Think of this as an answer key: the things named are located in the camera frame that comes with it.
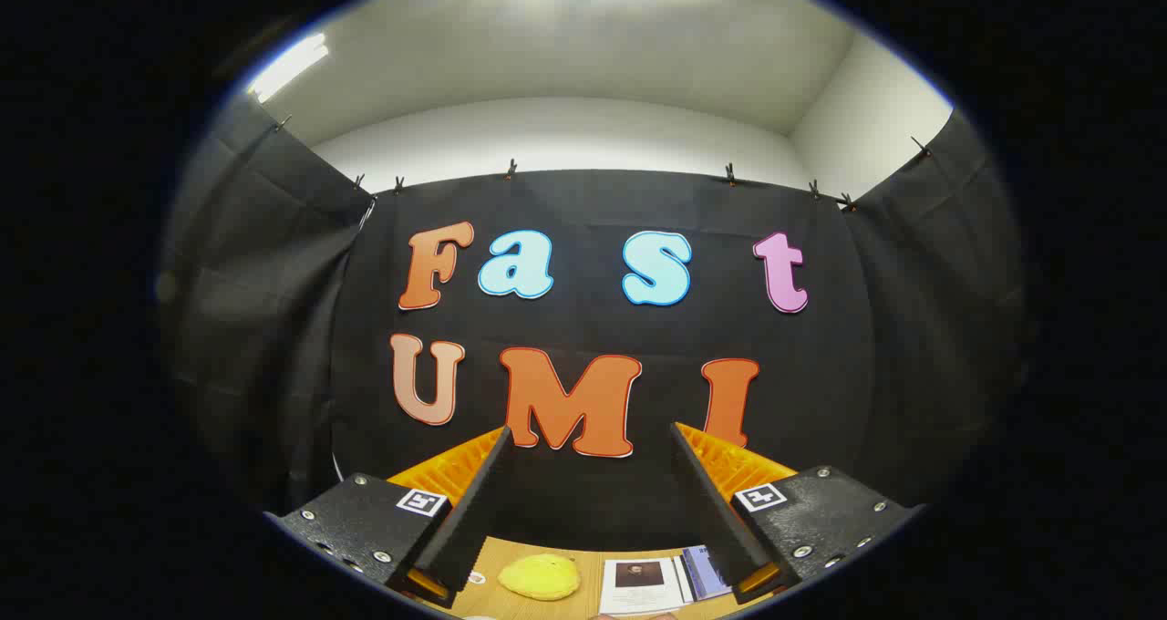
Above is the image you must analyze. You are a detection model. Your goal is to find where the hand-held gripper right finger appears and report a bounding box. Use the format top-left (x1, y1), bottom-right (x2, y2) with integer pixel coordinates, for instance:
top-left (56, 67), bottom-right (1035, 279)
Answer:
top-left (670, 421), bottom-right (926, 605)

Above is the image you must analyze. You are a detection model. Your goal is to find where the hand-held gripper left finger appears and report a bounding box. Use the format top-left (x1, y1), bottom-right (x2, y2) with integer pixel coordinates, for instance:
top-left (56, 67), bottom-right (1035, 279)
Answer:
top-left (264, 425), bottom-right (513, 610)

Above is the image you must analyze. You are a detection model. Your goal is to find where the blue book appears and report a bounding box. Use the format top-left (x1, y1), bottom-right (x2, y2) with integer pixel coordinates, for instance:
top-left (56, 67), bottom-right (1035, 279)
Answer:
top-left (679, 544), bottom-right (733, 603)

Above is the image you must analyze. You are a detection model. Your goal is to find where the yellow plush toy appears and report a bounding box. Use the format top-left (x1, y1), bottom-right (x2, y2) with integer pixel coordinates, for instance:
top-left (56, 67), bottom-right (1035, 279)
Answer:
top-left (497, 553), bottom-right (583, 602)

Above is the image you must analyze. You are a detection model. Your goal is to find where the white book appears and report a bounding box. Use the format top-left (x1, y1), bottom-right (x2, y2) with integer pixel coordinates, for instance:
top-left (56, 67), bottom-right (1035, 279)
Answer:
top-left (599, 556), bottom-right (696, 617)

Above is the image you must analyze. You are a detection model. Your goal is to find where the row of small cloth clips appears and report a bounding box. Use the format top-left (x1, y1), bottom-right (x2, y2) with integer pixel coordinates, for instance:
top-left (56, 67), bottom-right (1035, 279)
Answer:
top-left (274, 114), bottom-right (933, 212)

